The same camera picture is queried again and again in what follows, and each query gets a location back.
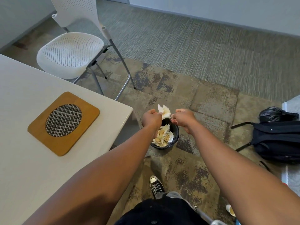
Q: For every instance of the black backpack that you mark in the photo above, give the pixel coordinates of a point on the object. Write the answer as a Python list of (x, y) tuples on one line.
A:
[(276, 140)]

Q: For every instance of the wooden trivet with metal mesh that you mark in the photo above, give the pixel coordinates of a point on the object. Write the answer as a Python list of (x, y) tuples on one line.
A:
[(63, 123)]

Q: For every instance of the stained paper towel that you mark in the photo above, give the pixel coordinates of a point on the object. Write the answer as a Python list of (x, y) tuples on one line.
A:
[(164, 111)]

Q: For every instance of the person's left forearm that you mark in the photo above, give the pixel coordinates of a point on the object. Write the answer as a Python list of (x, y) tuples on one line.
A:
[(105, 173)]

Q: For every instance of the person's right fingers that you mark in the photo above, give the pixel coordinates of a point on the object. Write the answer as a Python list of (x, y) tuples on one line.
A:
[(177, 118)]

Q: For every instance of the person's black garment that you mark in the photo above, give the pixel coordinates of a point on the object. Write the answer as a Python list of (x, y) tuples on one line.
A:
[(159, 213)]

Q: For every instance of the person's right hand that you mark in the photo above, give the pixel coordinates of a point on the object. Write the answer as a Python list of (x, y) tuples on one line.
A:
[(186, 120)]

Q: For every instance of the white paper cup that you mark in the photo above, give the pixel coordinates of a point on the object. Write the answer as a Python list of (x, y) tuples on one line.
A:
[(230, 210)]

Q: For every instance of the person's left fingers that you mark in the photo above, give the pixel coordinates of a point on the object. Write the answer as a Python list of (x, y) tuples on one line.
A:
[(157, 114)]

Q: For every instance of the black trash bin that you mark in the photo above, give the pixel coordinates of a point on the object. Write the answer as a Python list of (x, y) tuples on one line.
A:
[(174, 135)]

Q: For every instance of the black plastic bag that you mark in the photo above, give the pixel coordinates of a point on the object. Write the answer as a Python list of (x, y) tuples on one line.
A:
[(273, 114)]

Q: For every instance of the person's right forearm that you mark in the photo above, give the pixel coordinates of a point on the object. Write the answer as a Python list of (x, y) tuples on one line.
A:
[(234, 175)]

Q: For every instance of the white perforated plastic chair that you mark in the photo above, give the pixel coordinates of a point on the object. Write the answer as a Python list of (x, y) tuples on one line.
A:
[(70, 51)]

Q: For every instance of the crumpled paper waste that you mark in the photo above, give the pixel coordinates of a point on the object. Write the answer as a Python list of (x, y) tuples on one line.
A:
[(163, 137)]

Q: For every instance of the person's left hand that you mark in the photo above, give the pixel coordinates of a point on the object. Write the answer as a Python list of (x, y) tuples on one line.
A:
[(150, 119)]

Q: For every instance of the black and white sneaker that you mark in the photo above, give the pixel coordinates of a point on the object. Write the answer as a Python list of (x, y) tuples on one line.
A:
[(156, 186)]

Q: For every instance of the person's grey trouser leg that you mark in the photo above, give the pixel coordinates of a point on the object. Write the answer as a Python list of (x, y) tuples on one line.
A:
[(172, 195)]

